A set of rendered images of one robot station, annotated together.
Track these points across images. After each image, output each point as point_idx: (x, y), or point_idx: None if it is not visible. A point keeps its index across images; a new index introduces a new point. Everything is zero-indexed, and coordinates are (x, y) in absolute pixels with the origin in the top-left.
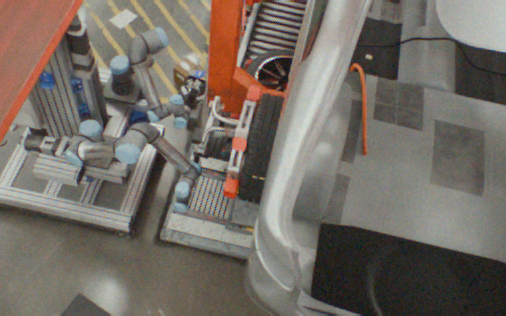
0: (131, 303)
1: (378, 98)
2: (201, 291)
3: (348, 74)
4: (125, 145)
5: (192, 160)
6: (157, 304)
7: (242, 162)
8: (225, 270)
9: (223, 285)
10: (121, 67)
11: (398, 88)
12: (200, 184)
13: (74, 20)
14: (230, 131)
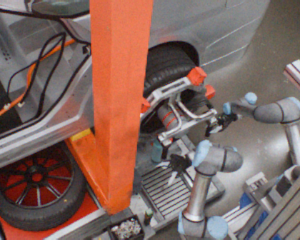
0: (273, 171)
1: (54, 39)
2: (225, 142)
3: (45, 71)
4: (296, 102)
5: (213, 130)
6: (257, 158)
7: (161, 129)
8: (199, 141)
9: None
10: (221, 218)
11: (28, 36)
12: (164, 201)
13: (299, 173)
14: (182, 103)
